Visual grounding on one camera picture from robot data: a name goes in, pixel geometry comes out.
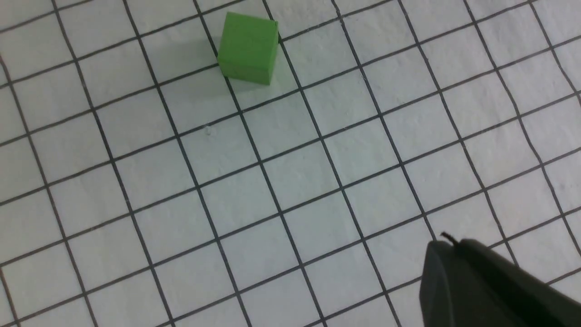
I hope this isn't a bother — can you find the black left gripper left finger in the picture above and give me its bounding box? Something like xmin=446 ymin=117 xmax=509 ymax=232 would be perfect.
xmin=419 ymin=233 xmax=527 ymax=327

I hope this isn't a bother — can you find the white grid-pattern tablecloth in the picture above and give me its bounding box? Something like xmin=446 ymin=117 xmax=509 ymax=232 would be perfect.
xmin=0 ymin=0 xmax=581 ymax=327

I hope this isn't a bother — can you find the green foam cube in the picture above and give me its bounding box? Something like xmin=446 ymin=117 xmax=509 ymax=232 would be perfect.
xmin=217 ymin=12 xmax=279 ymax=85

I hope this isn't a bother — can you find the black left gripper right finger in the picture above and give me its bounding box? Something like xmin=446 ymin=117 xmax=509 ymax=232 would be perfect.
xmin=454 ymin=239 xmax=581 ymax=327

